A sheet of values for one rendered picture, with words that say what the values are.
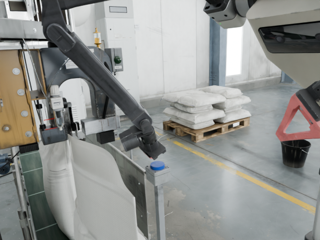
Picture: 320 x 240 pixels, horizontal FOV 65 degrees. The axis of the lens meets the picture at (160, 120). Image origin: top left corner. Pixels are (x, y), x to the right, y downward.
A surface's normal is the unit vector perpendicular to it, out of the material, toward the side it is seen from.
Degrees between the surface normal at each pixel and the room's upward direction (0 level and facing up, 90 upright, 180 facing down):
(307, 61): 130
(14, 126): 90
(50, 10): 105
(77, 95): 90
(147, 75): 90
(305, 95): 46
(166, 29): 91
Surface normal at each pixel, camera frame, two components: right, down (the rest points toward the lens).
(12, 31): 0.94, 0.05
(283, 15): -0.64, 0.75
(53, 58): 0.54, 0.21
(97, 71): 0.39, 0.46
